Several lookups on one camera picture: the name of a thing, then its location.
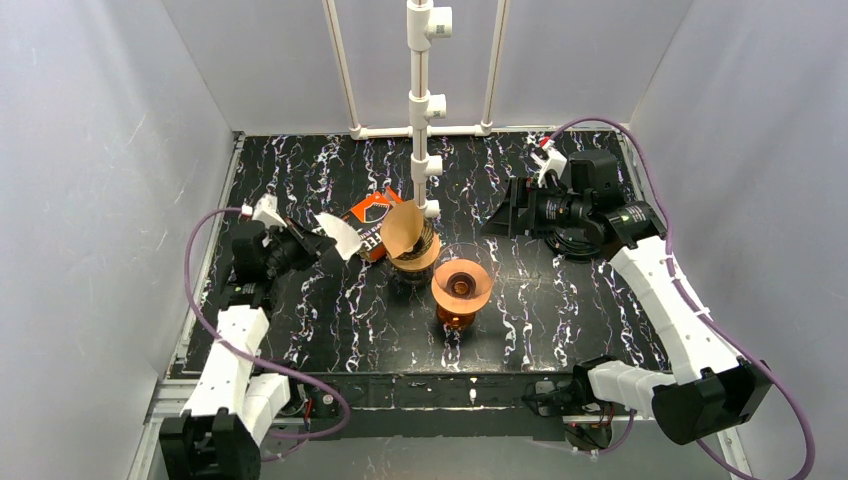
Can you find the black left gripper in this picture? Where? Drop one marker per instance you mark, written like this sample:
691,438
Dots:
308,241

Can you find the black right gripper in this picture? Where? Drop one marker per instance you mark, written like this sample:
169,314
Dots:
521,209

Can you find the white paper coffee filter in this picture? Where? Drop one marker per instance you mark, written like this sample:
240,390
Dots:
348,240

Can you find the pink translucent plastic dripper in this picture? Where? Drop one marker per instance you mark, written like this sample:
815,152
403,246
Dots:
471,259

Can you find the wooden ring dripper holder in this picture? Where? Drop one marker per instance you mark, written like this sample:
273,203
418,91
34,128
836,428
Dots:
421,257

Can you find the brown paper coffee filter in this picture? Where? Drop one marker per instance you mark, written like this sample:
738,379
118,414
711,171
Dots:
401,228

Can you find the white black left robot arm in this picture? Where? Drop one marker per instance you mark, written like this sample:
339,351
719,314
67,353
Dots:
219,431

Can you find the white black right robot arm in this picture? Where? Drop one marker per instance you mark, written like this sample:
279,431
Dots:
711,386

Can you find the orange coffee filter box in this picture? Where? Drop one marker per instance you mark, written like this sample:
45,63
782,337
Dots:
366,218

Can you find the clear glass server pitcher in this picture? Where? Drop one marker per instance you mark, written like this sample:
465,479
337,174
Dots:
415,278

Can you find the amber glass server pitcher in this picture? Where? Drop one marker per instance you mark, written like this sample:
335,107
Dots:
454,321

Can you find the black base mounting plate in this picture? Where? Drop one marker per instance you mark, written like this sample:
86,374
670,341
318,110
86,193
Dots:
429,405

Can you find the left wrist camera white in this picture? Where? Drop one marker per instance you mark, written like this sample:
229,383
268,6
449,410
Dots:
266,211

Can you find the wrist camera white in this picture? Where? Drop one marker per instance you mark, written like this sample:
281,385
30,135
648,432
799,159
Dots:
551,163
266,211

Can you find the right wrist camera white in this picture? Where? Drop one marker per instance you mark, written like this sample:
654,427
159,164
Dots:
551,163

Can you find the white PVC pipe frame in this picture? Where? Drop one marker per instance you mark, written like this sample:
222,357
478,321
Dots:
425,23

